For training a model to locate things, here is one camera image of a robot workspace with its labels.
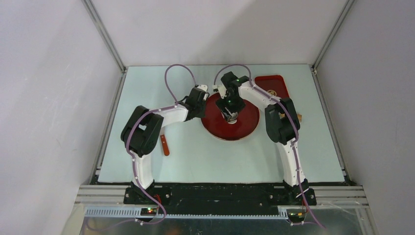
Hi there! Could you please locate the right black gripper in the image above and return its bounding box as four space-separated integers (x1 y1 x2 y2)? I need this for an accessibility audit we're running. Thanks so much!
216 93 246 121

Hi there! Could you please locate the round red plate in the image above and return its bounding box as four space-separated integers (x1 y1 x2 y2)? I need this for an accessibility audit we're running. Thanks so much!
201 93 260 141

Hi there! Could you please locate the rectangular red tray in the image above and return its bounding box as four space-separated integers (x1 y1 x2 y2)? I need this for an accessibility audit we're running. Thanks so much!
254 75 289 98

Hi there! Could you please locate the wooden double-ended roller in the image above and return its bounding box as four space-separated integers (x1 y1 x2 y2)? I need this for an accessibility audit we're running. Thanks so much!
279 113 302 122

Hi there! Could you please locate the metal scraper red handle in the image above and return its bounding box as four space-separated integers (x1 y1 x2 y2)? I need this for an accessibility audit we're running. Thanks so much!
160 134 170 156

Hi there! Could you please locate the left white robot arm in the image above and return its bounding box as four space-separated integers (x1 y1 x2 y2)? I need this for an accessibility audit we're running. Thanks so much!
120 85 209 204

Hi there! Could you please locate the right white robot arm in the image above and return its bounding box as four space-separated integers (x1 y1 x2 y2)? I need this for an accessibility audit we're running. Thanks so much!
213 72 309 205

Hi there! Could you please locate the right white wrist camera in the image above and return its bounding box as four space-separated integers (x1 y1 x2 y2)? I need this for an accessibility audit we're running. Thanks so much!
212 84 227 99

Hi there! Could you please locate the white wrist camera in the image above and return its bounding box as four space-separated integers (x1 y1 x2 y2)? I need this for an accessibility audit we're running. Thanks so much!
196 85 208 93
212 84 227 99

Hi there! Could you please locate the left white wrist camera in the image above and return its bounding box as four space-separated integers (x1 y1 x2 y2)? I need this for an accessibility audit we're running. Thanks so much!
196 85 208 93

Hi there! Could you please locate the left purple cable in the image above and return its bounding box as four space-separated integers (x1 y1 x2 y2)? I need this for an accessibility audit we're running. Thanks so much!
125 64 198 226

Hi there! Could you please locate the purple cable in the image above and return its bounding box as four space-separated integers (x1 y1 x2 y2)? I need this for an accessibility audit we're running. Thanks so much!
125 64 198 226
213 64 325 229

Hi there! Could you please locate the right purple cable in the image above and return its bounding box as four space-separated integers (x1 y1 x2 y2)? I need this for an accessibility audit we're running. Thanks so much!
213 64 325 229

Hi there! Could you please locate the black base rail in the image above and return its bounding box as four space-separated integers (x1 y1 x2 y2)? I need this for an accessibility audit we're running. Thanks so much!
123 183 317 216

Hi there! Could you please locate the aluminium frame front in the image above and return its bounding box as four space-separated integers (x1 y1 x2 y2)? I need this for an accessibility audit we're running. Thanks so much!
75 186 369 219

